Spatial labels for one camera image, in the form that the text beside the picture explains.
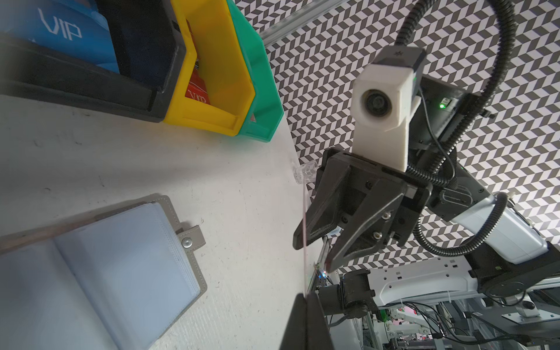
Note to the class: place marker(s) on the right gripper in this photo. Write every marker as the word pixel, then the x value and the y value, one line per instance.
pixel 362 197

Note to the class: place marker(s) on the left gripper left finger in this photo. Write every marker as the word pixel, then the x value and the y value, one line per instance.
pixel 295 334

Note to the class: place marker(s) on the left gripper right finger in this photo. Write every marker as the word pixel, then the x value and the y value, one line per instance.
pixel 318 337

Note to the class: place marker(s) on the grey card holder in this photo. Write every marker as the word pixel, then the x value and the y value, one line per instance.
pixel 115 279

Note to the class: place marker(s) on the red VIP credit card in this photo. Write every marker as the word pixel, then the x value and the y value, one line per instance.
pixel 197 89

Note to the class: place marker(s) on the blue credit card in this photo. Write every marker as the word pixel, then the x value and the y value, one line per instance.
pixel 75 28

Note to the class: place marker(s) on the pink card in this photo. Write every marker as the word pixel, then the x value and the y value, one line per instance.
pixel 304 241

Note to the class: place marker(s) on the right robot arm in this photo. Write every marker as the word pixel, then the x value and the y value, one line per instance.
pixel 460 215

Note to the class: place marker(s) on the green bin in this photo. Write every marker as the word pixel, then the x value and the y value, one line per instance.
pixel 266 111

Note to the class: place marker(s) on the yellow bin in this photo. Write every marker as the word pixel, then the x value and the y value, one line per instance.
pixel 210 37

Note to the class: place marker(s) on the black bin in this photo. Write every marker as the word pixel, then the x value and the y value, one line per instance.
pixel 117 57

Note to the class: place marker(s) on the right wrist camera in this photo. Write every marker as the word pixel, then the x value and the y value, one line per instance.
pixel 384 99

